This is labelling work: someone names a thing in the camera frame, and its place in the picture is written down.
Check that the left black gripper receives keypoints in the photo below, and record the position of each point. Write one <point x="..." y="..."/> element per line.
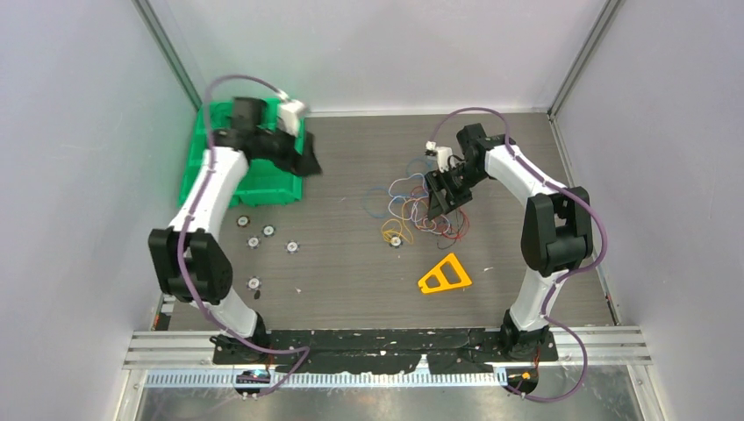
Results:
<point x="301" y="163"/>

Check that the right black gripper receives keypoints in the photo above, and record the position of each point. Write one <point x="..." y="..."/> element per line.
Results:
<point x="438" y="204"/>

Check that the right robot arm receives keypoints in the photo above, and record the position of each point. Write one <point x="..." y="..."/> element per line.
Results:
<point x="556" y="234"/>

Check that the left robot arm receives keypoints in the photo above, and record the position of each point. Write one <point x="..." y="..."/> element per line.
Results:
<point x="189" y="263"/>

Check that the green compartment bin tray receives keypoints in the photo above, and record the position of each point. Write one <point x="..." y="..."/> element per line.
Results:
<point x="264" y="183"/>

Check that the yellow triangular plastic piece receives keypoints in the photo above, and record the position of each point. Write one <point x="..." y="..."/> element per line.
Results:
<point x="448" y="274"/>

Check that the poker chip middle left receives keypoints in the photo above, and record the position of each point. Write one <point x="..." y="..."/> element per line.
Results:
<point x="292" y="246"/>

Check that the poker chip far left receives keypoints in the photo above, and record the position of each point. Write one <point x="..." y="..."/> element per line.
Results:
<point x="243" y="221"/>

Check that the poker chip lower left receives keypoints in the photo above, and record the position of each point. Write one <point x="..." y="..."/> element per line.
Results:
<point x="254" y="283"/>

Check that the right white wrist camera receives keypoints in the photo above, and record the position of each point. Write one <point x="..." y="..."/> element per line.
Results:
<point x="439" y="154"/>

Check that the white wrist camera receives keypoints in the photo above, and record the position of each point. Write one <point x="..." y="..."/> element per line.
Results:
<point x="290" y="115"/>
<point x="439" y="154"/>

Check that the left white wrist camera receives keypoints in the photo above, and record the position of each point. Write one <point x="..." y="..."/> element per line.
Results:
<point x="290" y="115"/>

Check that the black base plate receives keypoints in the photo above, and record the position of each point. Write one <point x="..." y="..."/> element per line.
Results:
<point x="381" y="352"/>

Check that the aluminium front rail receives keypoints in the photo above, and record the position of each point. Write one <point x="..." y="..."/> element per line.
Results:
<point x="184" y="359"/>

